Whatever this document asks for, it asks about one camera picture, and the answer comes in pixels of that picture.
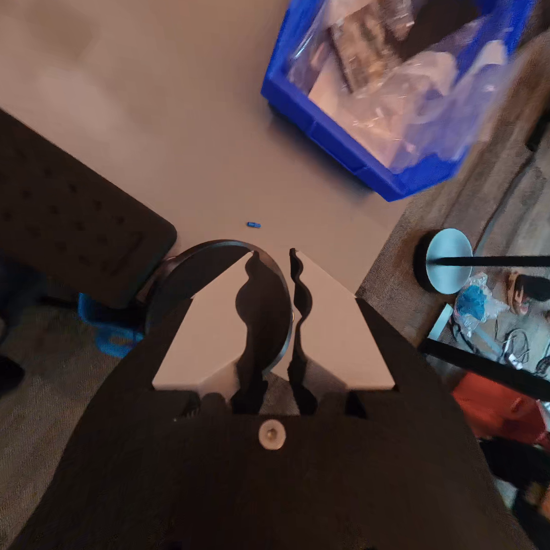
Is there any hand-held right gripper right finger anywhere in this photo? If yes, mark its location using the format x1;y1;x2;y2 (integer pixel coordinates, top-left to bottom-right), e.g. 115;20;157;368
289;247;396;415

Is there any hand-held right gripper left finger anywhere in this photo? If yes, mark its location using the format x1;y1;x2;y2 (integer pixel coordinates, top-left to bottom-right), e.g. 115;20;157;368
151;250;264;415

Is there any blue plastic bin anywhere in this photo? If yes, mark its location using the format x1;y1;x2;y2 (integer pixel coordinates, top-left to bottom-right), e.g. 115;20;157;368
260;0;538;203

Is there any blue plastic object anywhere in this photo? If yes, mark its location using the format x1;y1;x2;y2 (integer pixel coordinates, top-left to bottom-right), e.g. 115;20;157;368
77;292;144;359

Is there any round stand foot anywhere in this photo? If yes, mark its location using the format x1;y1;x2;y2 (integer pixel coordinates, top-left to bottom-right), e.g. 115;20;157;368
413;229;550;296

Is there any clear bag with blue cloth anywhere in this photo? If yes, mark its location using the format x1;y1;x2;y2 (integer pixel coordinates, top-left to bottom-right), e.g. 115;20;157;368
453;273;510;338

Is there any black metal bar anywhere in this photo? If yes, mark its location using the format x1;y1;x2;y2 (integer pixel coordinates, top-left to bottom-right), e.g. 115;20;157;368
419;337;550;402

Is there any red orange object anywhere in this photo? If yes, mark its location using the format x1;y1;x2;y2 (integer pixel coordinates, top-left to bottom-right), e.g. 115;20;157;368
453;372;550;447

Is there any black perforated pad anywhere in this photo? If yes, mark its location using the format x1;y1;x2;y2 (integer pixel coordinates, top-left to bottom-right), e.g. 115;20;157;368
0;109;178;308

